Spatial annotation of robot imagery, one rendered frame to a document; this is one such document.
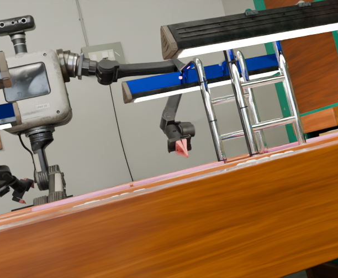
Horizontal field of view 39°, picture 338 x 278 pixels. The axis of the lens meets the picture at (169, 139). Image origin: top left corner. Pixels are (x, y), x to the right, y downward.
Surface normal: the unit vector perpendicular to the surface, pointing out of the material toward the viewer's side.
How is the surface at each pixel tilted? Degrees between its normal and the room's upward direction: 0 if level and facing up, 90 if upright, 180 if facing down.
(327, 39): 90
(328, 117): 90
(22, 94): 90
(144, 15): 90
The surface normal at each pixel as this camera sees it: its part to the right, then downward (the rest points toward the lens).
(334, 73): -0.94, 0.22
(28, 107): 0.13, -0.08
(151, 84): 0.09, -0.62
